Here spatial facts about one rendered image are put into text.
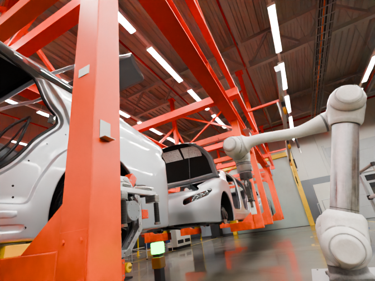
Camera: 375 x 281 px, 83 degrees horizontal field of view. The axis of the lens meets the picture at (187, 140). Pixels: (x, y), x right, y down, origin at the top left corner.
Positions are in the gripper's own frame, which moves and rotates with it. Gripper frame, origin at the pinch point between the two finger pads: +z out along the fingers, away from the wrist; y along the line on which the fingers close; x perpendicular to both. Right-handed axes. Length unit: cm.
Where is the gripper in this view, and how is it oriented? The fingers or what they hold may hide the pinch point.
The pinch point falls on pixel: (253, 207)
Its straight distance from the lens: 131.8
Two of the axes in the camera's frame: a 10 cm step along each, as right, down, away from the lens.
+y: 4.3, 2.9, 8.5
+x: -8.9, 2.6, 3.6
